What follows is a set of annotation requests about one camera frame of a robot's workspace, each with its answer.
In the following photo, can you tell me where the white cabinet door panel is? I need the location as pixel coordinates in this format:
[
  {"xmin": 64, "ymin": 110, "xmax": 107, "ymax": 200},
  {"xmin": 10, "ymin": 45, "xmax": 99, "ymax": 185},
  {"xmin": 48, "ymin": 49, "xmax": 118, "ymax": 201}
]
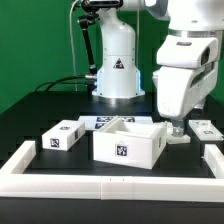
[
  {"xmin": 166, "ymin": 122, "xmax": 191, "ymax": 144},
  {"xmin": 189, "ymin": 120, "xmax": 224, "ymax": 141}
]

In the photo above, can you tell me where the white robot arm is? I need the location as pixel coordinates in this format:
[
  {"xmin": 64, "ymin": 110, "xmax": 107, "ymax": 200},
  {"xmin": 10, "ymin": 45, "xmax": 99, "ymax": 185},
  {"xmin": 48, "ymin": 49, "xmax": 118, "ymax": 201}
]
[{"xmin": 81, "ymin": 0, "xmax": 224, "ymax": 137}]

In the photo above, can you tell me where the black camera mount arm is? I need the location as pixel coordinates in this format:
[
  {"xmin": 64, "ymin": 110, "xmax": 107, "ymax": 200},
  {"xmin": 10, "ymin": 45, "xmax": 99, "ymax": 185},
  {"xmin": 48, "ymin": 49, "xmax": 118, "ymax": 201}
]
[{"xmin": 76, "ymin": 0, "xmax": 123, "ymax": 75}]

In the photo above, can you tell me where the small white cabinet top block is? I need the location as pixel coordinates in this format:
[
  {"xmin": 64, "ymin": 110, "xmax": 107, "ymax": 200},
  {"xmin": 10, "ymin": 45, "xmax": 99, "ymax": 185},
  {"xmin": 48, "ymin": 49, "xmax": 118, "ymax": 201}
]
[{"xmin": 42, "ymin": 120, "xmax": 85, "ymax": 151}]

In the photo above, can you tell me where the white marker sheet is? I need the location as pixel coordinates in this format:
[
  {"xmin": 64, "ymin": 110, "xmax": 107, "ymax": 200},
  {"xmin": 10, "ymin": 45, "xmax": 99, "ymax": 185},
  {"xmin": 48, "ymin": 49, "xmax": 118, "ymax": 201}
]
[{"xmin": 77, "ymin": 115, "xmax": 155, "ymax": 131}]

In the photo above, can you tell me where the white U-shaped border frame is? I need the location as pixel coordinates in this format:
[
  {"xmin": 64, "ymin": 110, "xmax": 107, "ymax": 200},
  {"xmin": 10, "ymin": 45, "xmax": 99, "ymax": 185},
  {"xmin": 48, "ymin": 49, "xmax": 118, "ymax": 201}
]
[{"xmin": 0, "ymin": 141, "xmax": 224, "ymax": 203}]

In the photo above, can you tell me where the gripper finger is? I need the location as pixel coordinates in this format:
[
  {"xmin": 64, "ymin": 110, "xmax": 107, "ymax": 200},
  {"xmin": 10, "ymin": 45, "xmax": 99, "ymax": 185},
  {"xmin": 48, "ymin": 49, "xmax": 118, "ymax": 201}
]
[{"xmin": 172, "ymin": 120, "xmax": 184, "ymax": 137}]

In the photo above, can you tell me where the white cable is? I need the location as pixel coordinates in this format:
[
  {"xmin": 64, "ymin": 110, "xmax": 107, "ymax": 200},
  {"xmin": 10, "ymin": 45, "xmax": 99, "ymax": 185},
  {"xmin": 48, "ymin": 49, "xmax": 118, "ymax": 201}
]
[{"xmin": 68, "ymin": 0, "xmax": 81, "ymax": 92}]

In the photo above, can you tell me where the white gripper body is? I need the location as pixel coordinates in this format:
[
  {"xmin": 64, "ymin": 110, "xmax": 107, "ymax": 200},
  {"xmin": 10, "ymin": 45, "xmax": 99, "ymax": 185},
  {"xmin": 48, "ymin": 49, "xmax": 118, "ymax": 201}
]
[{"xmin": 153, "ymin": 35, "xmax": 219, "ymax": 120}]

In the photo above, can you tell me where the white cabinet body box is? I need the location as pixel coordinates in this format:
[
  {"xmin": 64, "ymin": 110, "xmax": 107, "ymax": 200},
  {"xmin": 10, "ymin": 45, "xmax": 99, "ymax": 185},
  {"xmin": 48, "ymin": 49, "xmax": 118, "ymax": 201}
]
[{"xmin": 93, "ymin": 116, "xmax": 167, "ymax": 169}]

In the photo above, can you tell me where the black cable bundle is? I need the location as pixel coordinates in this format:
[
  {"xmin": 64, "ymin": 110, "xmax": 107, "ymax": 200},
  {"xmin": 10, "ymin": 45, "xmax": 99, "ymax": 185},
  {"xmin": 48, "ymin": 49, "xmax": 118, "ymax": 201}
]
[{"xmin": 34, "ymin": 75, "xmax": 98, "ymax": 93}]

